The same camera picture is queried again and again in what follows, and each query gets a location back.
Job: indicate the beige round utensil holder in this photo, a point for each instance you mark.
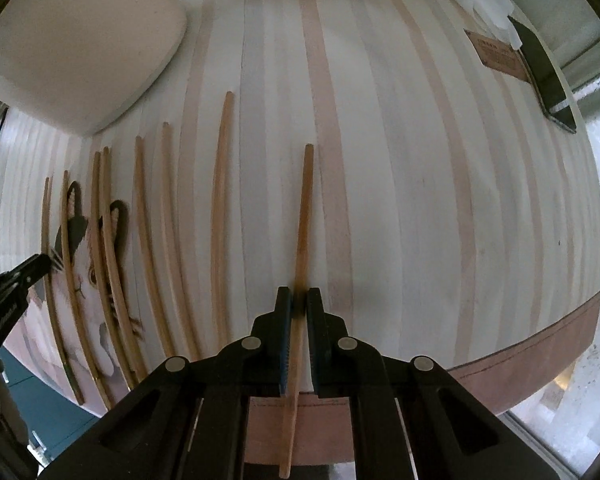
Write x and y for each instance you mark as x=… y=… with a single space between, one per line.
x=80 y=35

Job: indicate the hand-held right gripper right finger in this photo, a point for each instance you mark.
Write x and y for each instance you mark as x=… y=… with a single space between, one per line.
x=314 y=340

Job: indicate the white crumpled tissue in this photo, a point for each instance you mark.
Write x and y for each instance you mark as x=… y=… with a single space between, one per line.
x=485 y=0

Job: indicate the small brown card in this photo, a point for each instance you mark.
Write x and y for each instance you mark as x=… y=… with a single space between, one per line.
x=497 y=55

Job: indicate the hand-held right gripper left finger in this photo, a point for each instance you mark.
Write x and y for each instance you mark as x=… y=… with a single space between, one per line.
x=286 y=340

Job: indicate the teal cabinet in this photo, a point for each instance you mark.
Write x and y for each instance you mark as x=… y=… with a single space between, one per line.
x=40 y=400

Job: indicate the black rectangular device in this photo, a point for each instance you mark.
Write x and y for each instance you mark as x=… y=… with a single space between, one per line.
x=545 y=75

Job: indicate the light wooden chopstick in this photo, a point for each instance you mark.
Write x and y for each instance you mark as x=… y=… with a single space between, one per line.
x=304 y=210

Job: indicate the striped mat with cat print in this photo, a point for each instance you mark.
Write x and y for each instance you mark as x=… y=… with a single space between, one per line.
x=380 y=160

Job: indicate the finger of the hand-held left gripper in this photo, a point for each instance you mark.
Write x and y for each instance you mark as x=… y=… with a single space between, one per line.
x=30 y=270

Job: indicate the bunch of wooden chopsticks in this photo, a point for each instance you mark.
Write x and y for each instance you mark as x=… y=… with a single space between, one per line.
x=218 y=210

